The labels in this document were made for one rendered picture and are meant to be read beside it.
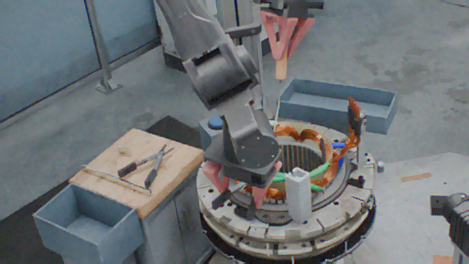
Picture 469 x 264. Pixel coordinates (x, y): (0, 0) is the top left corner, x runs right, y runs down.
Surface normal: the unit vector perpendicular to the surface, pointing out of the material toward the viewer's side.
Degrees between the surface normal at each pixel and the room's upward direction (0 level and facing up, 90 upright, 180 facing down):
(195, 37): 71
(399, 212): 0
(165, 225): 90
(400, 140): 0
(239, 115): 23
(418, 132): 0
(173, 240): 90
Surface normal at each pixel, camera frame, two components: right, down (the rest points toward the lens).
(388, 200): -0.11, -0.82
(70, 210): 0.83, 0.24
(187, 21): -0.01, 0.27
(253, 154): 0.19, 0.61
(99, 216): -0.55, 0.52
